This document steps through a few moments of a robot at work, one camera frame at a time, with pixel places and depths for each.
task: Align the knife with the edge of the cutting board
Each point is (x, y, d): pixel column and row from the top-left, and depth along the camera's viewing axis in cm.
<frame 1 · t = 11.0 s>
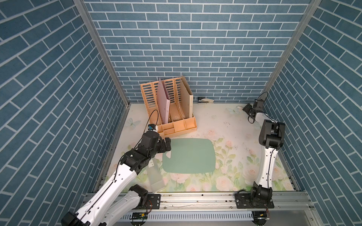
left hand: (167, 141, 76), fingers open
right hand: (248, 108, 114), fingers open
green cutting board: (190, 156, 94), on the table
orange file organizer: (179, 121, 98), point 10 cm above the table
pink folder: (165, 101, 85), point 29 cm above the table
beige folder: (186, 100, 91), point 25 cm above the table

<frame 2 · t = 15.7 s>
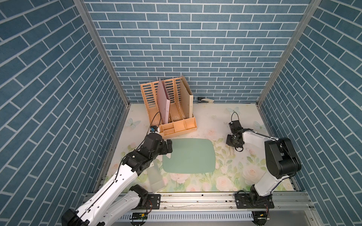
left hand: (169, 143, 77), fingers open
right hand: (230, 142, 97), fingers closed
the named things where they were.

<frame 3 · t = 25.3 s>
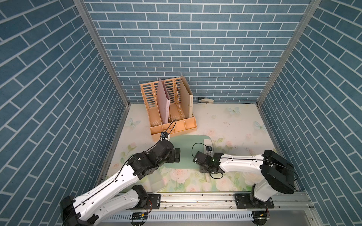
left hand: (177, 152, 74), fingers open
right hand: (203, 169, 86), fingers closed
green cutting board: (193, 145, 73), point 22 cm above the table
the other named things where they were.

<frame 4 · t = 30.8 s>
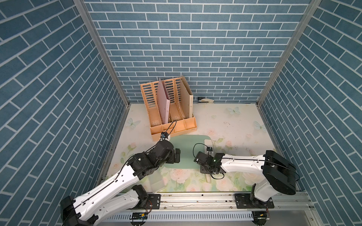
left hand: (177, 152, 74), fingers open
right hand: (203, 169, 85), fingers open
the named things where they were.

